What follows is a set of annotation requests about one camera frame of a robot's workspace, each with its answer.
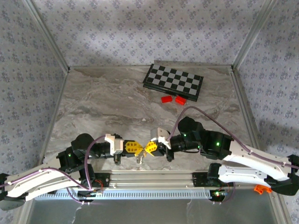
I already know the black and white chessboard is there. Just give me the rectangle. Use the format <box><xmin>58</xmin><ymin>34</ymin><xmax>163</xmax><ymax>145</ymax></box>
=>
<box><xmin>142</xmin><ymin>63</ymin><xmax>204</xmax><ymax>102</ymax></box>

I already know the aluminium front rail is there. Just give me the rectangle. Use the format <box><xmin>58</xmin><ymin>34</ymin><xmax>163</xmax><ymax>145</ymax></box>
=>
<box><xmin>93</xmin><ymin>171</ymin><xmax>211</xmax><ymax>189</ymax></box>

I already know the aluminium frame post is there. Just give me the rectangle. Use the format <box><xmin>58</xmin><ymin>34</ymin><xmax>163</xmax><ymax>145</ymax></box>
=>
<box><xmin>232</xmin><ymin>0</ymin><xmax>278</xmax><ymax>70</ymax></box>

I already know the grey slotted cable duct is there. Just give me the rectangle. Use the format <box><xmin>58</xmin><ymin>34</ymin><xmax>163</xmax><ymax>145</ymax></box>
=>
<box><xmin>35</xmin><ymin>189</ymin><xmax>211</xmax><ymax>200</ymax></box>

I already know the silver key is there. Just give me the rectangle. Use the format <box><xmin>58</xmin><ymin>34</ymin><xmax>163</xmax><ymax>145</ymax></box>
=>
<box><xmin>135</xmin><ymin>153</ymin><xmax>147</xmax><ymax>165</ymax></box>

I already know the metal base sheet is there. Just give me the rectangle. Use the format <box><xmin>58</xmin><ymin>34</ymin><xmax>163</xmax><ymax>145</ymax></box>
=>
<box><xmin>23</xmin><ymin>198</ymin><xmax>281</xmax><ymax>224</ymax></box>

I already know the orange clip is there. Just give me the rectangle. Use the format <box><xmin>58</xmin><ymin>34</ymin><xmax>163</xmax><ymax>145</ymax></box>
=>
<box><xmin>254</xmin><ymin>184</ymin><xmax>273</xmax><ymax>194</ymax></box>

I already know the aluminium frame rail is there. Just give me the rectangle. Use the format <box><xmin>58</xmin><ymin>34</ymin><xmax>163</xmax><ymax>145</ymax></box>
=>
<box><xmin>229</xmin><ymin>65</ymin><xmax>292</xmax><ymax>224</ymax></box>
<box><xmin>29</xmin><ymin>66</ymin><xmax>71</xmax><ymax>175</ymax></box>

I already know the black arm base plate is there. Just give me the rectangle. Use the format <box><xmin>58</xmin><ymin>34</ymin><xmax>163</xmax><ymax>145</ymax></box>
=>
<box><xmin>192</xmin><ymin>172</ymin><xmax>212</xmax><ymax>187</ymax></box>
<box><xmin>92</xmin><ymin>172</ymin><xmax>110</xmax><ymax>189</ymax></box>

